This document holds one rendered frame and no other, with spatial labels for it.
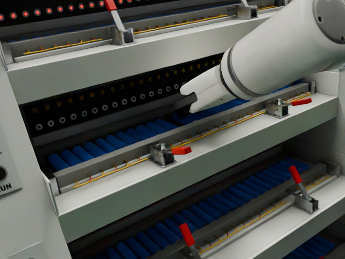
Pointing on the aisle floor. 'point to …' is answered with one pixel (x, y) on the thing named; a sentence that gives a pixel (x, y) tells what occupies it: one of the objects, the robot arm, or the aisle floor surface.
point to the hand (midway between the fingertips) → (191, 105)
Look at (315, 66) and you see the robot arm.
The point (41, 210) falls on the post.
